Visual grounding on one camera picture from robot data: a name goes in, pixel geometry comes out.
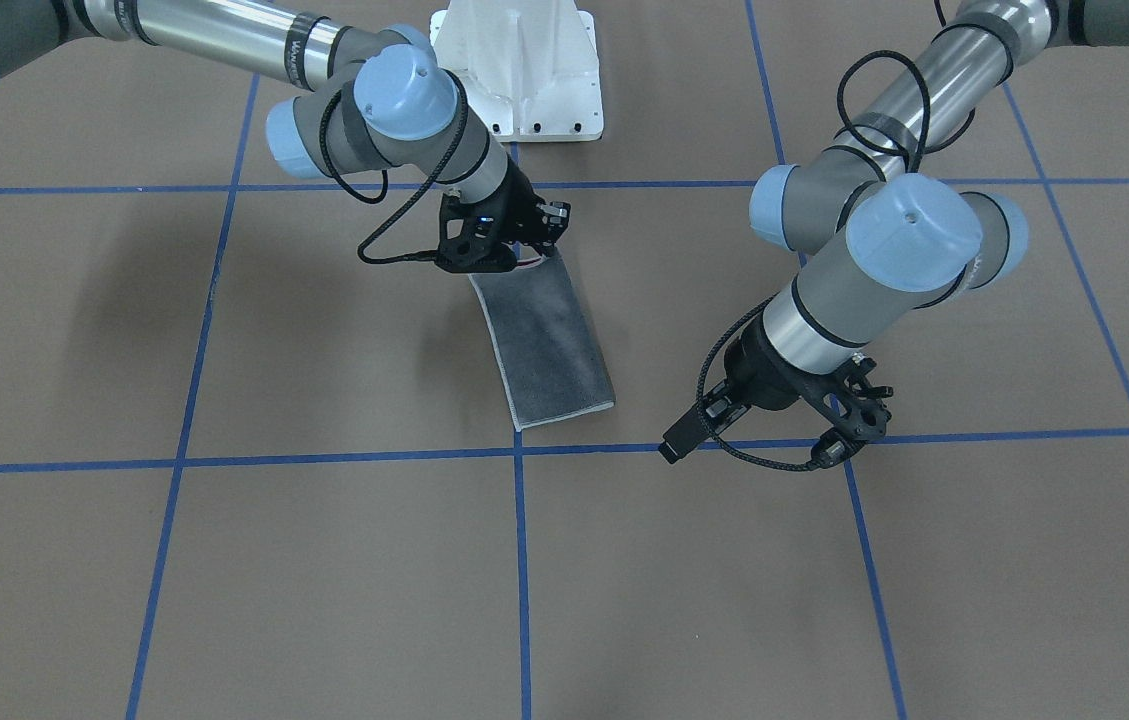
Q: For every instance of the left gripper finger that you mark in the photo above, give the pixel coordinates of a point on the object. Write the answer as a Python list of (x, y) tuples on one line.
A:
[(709, 417), (856, 422)]

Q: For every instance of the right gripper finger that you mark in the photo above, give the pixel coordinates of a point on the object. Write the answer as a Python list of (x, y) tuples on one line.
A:
[(546, 225)]

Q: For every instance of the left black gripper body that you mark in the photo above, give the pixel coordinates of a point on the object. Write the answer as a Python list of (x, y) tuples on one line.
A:
[(762, 378)]

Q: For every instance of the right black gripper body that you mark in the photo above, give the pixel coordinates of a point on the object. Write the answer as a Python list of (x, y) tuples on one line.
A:
[(521, 207)]

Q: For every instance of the pink and grey towel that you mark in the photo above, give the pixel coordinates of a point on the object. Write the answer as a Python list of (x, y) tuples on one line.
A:
[(550, 363)]

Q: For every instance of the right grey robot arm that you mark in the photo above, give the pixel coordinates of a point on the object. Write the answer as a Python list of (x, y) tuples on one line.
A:
[(370, 101)]

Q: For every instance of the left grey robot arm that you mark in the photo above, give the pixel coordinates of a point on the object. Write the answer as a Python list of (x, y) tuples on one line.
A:
[(880, 238)]

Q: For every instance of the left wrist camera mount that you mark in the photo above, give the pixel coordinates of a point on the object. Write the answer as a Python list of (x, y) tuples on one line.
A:
[(852, 378)]

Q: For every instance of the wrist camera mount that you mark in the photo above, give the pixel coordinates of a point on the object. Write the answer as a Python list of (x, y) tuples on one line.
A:
[(852, 378), (458, 253)]

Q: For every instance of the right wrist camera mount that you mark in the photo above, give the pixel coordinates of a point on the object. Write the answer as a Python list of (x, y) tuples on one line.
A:
[(458, 253)]

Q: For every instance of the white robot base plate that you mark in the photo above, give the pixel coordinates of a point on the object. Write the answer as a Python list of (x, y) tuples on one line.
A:
[(531, 69)]

